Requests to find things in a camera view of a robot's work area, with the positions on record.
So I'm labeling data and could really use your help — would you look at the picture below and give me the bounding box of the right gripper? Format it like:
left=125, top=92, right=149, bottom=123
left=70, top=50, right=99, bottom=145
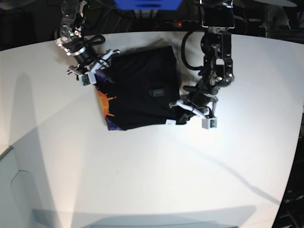
left=66, top=48, right=120, bottom=78

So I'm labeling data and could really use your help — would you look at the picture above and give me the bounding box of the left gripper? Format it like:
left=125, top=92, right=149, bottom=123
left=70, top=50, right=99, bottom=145
left=168, top=89, right=218, bottom=124

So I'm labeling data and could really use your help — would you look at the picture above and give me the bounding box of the black T-shirt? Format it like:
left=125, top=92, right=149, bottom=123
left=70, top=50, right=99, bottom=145
left=95, top=46, right=181, bottom=131

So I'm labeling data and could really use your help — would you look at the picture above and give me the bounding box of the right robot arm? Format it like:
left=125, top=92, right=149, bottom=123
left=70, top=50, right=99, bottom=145
left=55, top=0, right=120, bottom=85

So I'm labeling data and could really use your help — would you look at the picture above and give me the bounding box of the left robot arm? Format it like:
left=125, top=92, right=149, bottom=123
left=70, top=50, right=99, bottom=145
left=170, top=0, right=235, bottom=129

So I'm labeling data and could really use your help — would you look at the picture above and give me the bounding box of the blue plastic bin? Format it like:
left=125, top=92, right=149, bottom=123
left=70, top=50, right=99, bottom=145
left=114, top=0, right=182, bottom=10

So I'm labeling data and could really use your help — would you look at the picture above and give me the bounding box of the black power strip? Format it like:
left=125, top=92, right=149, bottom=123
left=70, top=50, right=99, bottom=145
left=165, top=20, right=200, bottom=28

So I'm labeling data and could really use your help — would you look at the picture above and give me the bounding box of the black equipment rack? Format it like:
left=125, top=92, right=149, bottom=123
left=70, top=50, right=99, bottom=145
left=275, top=135, right=304, bottom=228

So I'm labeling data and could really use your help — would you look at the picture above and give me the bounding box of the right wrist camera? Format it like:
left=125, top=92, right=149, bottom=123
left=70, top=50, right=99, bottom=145
left=79, top=72, right=97, bottom=86

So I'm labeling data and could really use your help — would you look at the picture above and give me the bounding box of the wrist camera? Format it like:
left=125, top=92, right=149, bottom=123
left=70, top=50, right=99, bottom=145
left=79, top=72, right=97, bottom=86
left=202, top=117, right=218, bottom=130

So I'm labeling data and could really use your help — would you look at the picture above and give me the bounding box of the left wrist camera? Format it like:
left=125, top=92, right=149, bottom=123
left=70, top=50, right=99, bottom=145
left=202, top=117, right=218, bottom=130

